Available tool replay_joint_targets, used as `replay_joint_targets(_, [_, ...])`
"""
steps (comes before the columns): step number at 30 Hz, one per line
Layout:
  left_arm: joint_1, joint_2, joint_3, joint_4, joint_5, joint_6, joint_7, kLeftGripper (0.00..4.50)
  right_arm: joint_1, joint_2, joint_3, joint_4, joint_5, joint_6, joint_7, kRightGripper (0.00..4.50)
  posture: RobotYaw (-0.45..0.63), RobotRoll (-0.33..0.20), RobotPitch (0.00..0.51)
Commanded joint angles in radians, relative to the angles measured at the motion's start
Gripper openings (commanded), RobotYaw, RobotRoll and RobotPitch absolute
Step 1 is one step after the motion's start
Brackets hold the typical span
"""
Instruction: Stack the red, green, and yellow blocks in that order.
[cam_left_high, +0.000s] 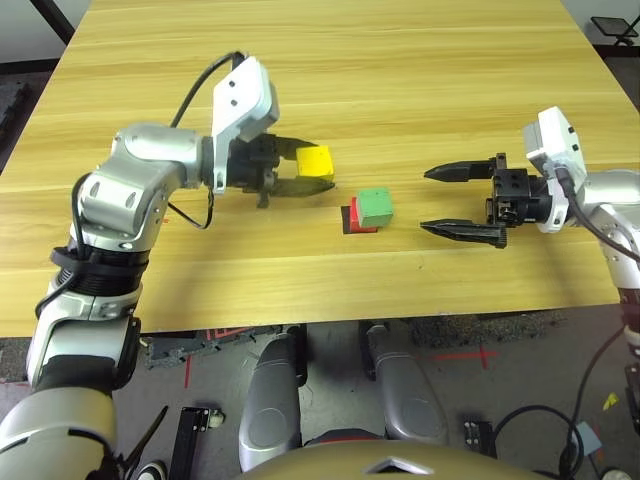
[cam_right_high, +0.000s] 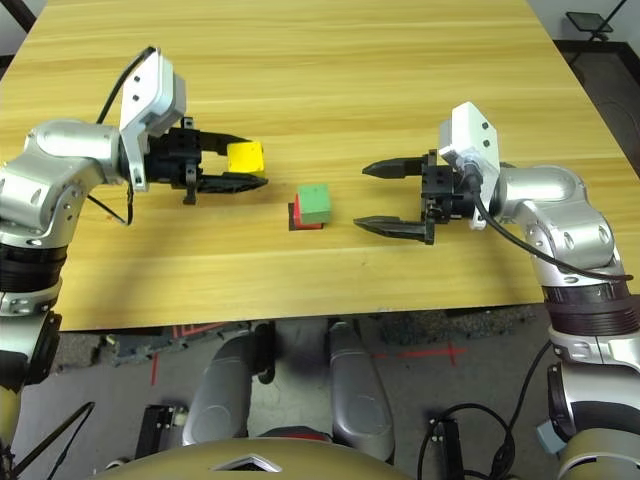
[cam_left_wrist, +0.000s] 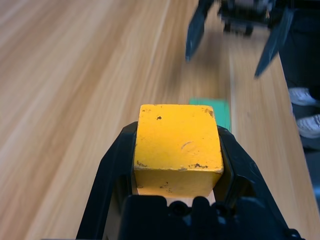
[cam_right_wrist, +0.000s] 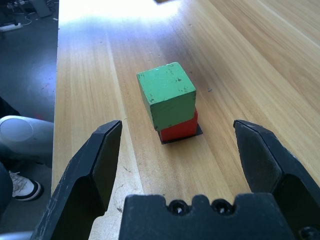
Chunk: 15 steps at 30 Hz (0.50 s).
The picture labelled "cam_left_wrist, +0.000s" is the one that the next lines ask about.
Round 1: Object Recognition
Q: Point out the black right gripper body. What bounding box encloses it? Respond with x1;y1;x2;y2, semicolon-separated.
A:
217;0;286;36

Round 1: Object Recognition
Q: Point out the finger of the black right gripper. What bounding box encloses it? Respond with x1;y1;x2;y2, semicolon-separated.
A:
254;8;295;80
185;0;216;63

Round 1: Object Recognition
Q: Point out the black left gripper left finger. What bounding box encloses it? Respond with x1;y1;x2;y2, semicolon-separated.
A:
76;121;138;240

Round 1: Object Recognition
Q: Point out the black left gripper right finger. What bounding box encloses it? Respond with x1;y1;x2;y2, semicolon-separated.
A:
214;125;291;232

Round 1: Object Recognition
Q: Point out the green wooden block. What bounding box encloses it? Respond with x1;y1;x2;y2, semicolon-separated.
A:
189;98;232;133

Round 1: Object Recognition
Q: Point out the yellow wooden block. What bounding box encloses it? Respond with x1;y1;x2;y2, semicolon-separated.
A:
131;104;225;198

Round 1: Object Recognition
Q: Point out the white sneaker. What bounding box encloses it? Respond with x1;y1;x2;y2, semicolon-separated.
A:
296;114;320;140
288;87;320;108

